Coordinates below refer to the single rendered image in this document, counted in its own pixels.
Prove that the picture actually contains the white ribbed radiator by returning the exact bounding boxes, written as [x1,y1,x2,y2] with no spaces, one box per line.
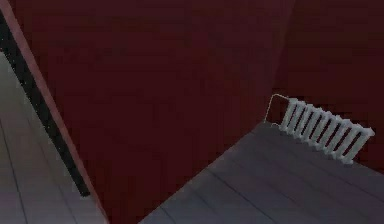
[263,93,376,166]

